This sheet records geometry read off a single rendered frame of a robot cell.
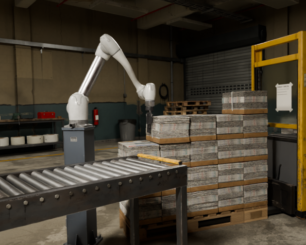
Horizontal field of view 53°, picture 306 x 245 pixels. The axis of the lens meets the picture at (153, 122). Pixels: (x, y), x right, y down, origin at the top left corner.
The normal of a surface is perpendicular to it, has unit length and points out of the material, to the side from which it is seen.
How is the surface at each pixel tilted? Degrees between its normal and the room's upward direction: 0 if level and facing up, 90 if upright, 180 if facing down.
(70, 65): 90
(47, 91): 90
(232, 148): 90
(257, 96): 90
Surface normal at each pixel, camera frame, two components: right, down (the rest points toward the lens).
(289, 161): -0.94, 0.04
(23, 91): 0.63, 0.03
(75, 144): -0.25, 0.06
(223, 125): 0.37, 0.04
